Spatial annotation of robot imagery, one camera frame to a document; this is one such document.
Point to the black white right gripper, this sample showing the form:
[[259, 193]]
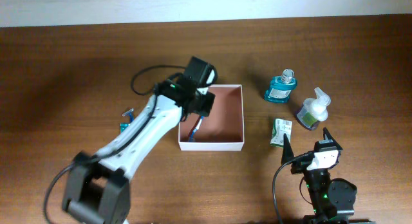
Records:
[[300, 165]]

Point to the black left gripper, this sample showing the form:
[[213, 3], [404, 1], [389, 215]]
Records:
[[205, 107]]

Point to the clear foam soap dispenser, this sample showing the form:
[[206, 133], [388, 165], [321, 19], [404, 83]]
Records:
[[314, 110]]

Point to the blue white toothbrush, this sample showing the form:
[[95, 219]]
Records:
[[196, 127]]

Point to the teal mouthwash bottle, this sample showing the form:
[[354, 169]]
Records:
[[281, 87]]

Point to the teal toothpaste tube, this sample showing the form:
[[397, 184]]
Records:
[[123, 126]]

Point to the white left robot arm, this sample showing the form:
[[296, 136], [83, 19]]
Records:
[[98, 186]]

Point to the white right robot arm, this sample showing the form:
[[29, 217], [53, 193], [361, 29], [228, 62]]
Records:
[[332, 199]]

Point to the green white soap packet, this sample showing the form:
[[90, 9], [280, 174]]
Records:
[[280, 128]]

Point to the pink open cardboard box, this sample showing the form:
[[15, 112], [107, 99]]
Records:
[[223, 129]]

